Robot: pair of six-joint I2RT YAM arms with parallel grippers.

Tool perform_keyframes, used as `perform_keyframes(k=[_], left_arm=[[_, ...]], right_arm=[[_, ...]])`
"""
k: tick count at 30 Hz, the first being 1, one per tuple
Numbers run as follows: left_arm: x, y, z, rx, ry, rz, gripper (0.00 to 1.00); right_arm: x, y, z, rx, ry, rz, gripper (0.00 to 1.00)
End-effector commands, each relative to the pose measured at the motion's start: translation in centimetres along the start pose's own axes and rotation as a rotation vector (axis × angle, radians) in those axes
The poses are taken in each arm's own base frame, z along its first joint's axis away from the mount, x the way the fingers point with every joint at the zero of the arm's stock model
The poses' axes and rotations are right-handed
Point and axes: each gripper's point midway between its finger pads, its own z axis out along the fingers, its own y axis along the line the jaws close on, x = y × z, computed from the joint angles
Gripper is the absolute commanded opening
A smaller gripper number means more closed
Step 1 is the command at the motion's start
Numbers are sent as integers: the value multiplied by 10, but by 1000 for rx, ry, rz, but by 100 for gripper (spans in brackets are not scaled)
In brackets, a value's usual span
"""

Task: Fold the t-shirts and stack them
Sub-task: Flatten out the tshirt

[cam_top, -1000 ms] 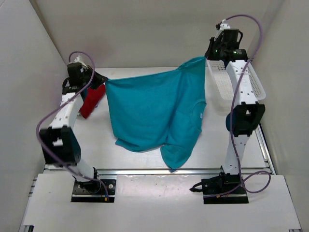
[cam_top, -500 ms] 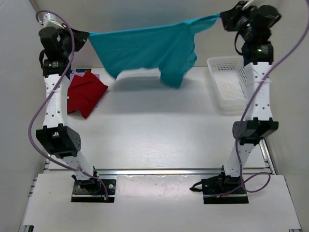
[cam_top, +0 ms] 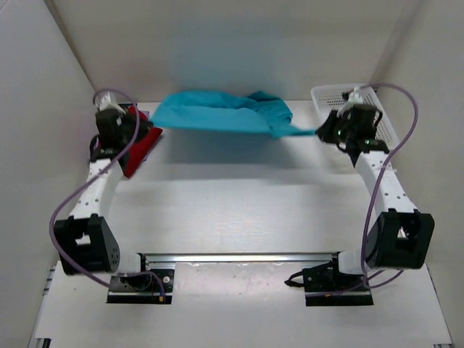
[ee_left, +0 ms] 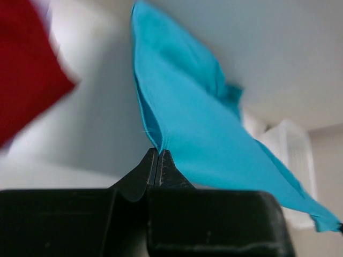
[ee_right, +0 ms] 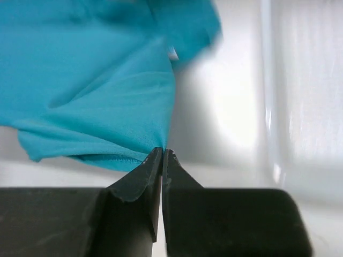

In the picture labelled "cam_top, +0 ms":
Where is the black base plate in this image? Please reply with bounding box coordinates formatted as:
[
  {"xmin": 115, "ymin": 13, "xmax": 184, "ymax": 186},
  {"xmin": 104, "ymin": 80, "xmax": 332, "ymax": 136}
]
[
  {"xmin": 107, "ymin": 268, "xmax": 175, "ymax": 305},
  {"xmin": 302, "ymin": 268, "xmax": 374, "ymax": 307}
]

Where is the purple cable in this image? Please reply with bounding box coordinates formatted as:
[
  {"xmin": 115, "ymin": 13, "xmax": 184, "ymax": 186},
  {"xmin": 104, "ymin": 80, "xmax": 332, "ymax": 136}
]
[
  {"xmin": 49, "ymin": 88, "xmax": 166, "ymax": 302},
  {"xmin": 341, "ymin": 82, "xmax": 419, "ymax": 291}
]

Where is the purple t-shirt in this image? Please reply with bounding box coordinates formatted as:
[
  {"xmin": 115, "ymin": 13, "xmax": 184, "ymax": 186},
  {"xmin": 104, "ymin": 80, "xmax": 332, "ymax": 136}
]
[{"xmin": 139, "ymin": 110, "xmax": 150, "ymax": 119}]

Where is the white plastic basket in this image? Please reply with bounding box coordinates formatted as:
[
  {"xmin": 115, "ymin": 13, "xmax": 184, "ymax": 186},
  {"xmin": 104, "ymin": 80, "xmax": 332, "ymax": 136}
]
[{"xmin": 310, "ymin": 83, "xmax": 399, "ymax": 150}]

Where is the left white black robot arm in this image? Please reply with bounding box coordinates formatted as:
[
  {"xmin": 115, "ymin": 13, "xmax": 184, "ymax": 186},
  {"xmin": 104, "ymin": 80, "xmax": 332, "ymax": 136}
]
[{"xmin": 53, "ymin": 106, "xmax": 162, "ymax": 290}]

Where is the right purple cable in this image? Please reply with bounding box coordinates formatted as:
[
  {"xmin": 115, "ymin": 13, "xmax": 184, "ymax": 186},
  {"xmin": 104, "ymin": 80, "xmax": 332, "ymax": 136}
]
[{"xmin": 341, "ymin": 82, "xmax": 419, "ymax": 291}]

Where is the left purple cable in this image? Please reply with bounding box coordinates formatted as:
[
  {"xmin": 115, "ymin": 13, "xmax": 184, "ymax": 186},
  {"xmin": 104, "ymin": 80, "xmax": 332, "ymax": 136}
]
[{"xmin": 49, "ymin": 88, "xmax": 166, "ymax": 302}]

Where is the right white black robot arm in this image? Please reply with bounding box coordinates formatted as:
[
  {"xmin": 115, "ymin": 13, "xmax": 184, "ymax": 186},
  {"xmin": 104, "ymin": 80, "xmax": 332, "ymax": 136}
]
[{"xmin": 285, "ymin": 103, "xmax": 435, "ymax": 297}]

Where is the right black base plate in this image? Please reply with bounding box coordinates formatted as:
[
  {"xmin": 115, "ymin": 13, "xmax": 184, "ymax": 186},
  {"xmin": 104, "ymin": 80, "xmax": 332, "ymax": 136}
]
[{"xmin": 302, "ymin": 268, "xmax": 374, "ymax": 307}]

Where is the teal t-shirt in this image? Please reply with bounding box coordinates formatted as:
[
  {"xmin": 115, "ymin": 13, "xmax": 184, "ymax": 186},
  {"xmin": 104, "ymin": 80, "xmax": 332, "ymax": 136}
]
[{"xmin": 150, "ymin": 90, "xmax": 316, "ymax": 138}]

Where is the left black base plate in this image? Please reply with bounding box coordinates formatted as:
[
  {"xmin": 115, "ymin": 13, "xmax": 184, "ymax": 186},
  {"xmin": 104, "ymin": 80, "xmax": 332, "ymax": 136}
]
[{"xmin": 107, "ymin": 268, "xmax": 175, "ymax": 305}]

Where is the red t-shirt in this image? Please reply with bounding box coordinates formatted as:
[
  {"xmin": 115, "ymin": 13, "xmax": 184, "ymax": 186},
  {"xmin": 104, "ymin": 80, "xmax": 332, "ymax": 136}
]
[{"xmin": 123, "ymin": 106, "xmax": 162, "ymax": 178}]

